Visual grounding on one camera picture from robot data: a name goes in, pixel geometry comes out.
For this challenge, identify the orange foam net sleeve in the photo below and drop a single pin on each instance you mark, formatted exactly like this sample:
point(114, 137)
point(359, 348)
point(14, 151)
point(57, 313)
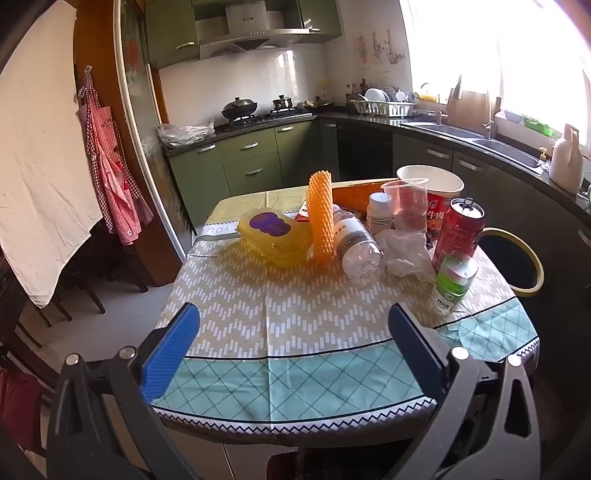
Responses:
point(320, 212)

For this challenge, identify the red instant noodle cup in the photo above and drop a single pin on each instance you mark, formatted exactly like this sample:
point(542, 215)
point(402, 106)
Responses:
point(438, 207)

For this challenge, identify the steel range hood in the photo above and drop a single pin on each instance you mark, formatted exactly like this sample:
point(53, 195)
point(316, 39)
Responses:
point(254, 37)

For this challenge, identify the clear plastic bag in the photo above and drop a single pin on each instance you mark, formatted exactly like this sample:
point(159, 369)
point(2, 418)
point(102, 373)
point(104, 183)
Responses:
point(184, 134)

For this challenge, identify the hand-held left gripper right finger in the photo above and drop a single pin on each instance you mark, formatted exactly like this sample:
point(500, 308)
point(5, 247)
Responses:
point(415, 350)

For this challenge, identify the small green white bottle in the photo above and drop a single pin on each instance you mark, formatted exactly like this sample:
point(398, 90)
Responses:
point(452, 284)

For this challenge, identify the green lower kitchen cabinets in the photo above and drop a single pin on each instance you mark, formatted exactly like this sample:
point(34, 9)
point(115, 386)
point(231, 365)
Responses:
point(258, 161)

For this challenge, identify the white dish rack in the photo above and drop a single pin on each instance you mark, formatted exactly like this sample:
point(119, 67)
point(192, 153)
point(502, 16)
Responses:
point(381, 108)

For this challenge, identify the green upper kitchen cabinets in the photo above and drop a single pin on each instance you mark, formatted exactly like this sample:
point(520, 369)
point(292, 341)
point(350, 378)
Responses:
point(171, 32)

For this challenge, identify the stack of white plates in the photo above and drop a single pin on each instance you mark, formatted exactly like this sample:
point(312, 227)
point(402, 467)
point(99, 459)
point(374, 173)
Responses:
point(376, 94)

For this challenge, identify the white plastic jug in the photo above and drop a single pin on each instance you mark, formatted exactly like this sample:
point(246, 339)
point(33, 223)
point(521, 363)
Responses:
point(565, 161)

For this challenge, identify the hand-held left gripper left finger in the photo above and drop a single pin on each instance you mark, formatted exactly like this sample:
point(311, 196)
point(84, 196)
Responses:
point(171, 355)

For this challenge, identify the red checkered apron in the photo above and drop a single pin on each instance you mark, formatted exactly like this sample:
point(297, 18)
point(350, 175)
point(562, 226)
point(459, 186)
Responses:
point(111, 161)

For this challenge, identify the yellow plastic container purple label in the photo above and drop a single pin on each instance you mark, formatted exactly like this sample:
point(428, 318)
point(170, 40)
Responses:
point(270, 225)

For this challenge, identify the black wok with lid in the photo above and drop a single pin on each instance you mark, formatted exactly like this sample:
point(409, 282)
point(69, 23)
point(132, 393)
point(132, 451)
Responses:
point(239, 108)

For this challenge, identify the steel kitchen faucet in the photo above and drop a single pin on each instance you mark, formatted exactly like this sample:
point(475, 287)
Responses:
point(438, 110)
point(489, 124)

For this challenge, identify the clear plastic wrap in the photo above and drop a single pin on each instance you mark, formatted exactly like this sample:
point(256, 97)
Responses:
point(401, 254)

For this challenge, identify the white pill bottle grey cap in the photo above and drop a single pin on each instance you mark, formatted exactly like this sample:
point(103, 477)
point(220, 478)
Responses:
point(378, 214)

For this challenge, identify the clear plastic bottle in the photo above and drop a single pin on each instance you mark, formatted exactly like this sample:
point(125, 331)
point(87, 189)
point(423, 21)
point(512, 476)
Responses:
point(355, 244)

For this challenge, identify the white hanging cloth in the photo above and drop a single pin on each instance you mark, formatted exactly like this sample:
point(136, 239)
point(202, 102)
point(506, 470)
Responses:
point(41, 161)

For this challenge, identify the red soda can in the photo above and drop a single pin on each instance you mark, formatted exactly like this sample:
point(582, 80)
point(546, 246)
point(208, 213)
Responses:
point(457, 235)

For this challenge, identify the steel pot with lid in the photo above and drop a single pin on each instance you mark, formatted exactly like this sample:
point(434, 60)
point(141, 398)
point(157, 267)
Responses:
point(281, 102)

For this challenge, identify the yellow rimmed trash bin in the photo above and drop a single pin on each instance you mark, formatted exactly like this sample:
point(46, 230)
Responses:
point(503, 258)

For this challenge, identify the wooden cutting board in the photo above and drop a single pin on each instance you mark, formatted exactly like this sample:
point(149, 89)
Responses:
point(471, 108)

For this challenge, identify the gas stove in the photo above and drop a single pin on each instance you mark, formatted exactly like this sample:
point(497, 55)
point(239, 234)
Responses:
point(272, 117)

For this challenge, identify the white sheer curtain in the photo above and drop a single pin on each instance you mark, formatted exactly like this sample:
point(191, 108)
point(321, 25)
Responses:
point(485, 46)

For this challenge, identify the dark wooden chair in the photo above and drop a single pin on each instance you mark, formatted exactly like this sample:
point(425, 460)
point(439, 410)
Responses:
point(27, 314)

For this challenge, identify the steel double sink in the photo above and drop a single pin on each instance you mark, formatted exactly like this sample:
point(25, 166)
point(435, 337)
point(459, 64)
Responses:
point(498, 147)

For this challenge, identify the orange printed box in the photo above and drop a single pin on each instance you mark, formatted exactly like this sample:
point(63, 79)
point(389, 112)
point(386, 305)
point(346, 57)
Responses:
point(351, 194)

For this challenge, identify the green plastic basin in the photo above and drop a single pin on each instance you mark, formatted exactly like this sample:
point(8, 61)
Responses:
point(538, 125)

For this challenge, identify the patterned zigzag tablecloth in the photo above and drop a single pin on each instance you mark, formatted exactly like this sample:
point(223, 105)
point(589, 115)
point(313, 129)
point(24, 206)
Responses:
point(277, 300)

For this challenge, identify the dark frying pan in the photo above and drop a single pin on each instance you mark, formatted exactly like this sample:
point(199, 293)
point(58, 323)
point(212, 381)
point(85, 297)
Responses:
point(321, 104)

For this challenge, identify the clear plastic cup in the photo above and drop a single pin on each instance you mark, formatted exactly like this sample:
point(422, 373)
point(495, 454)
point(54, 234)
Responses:
point(408, 207)

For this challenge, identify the green kitchen cabinets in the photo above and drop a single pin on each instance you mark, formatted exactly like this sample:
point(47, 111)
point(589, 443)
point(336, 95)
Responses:
point(171, 32)
point(258, 161)

